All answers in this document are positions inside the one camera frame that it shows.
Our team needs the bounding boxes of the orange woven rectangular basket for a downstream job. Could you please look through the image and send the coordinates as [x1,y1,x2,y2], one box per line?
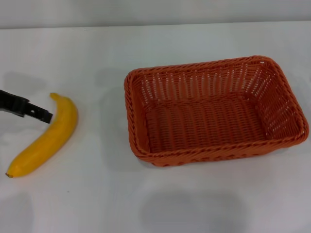
[123,55,310,168]

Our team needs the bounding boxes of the yellow banana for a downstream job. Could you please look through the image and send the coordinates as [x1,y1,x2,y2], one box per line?
[5,92,79,178]

